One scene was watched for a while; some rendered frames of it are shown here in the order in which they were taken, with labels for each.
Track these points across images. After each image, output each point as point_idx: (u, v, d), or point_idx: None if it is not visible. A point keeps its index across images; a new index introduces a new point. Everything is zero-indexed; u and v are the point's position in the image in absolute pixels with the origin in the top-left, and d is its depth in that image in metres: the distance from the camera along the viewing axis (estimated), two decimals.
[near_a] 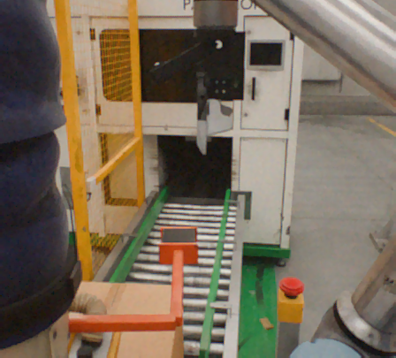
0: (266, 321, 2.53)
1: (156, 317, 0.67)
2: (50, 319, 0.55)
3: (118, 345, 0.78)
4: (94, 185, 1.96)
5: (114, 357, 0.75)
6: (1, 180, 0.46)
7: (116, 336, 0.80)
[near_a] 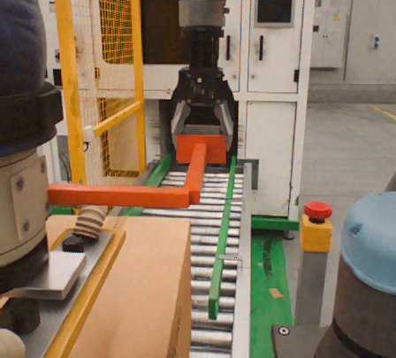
0: (276, 292, 2.37)
1: (163, 189, 0.49)
2: (18, 145, 0.40)
3: (118, 247, 0.61)
4: (91, 134, 1.80)
5: (111, 256, 0.58)
6: None
7: (118, 237, 0.63)
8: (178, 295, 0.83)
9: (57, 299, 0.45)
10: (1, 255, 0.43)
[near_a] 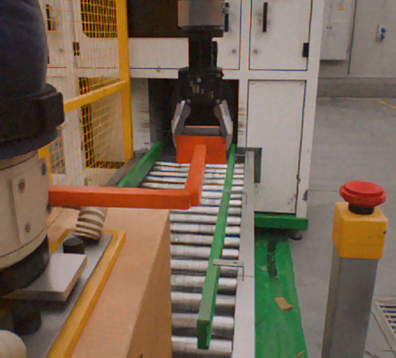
0: (282, 300, 2.01)
1: (164, 191, 0.49)
2: (19, 148, 0.40)
3: (119, 247, 0.62)
4: None
5: (111, 257, 0.58)
6: None
7: (118, 238, 0.63)
8: (134, 338, 0.47)
9: (58, 300, 0.46)
10: (3, 257, 0.43)
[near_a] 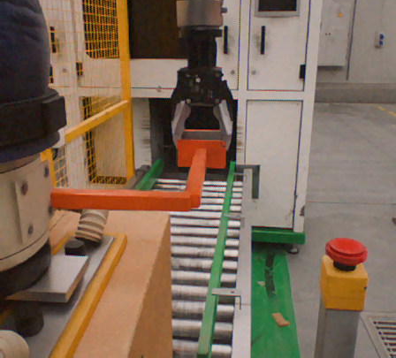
0: (279, 316, 2.08)
1: (165, 194, 0.50)
2: (22, 150, 0.41)
3: (120, 250, 0.62)
4: (61, 139, 1.51)
5: (113, 260, 0.59)
6: None
7: (118, 240, 0.64)
8: (135, 339, 0.48)
9: (61, 301, 0.46)
10: (5, 259, 0.44)
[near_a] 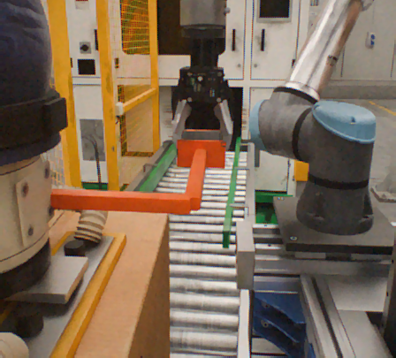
0: None
1: (165, 195, 0.50)
2: (23, 152, 0.40)
3: (119, 250, 0.62)
4: (121, 110, 2.16)
5: (112, 260, 0.59)
6: None
7: (118, 240, 0.64)
8: (135, 341, 0.48)
9: (60, 302, 0.46)
10: (5, 261, 0.43)
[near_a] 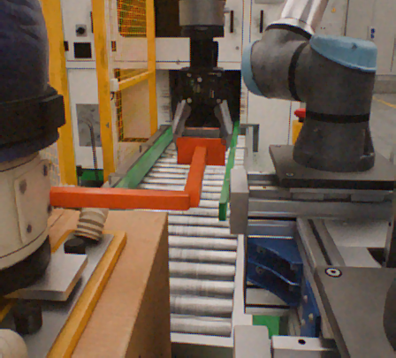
0: None
1: (164, 192, 0.50)
2: (21, 148, 0.40)
3: (119, 248, 0.62)
4: (116, 86, 2.11)
5: (112, 257, 0.59)
6: None
7: (118, 239, 0.64)
8: (133, 340, 0.48)
9: (59, 300, 0.46)
10: (4, 257, 0.44)
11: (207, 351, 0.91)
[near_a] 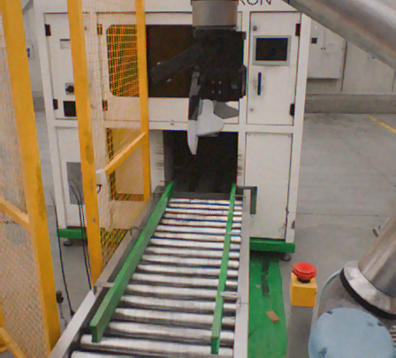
0: (272, 314, 2.55)
1: None
2: None
3: None
4: (103, 177, 1.98)
5: None
6: None
7: None
8: None
9: None
10: None
11: None
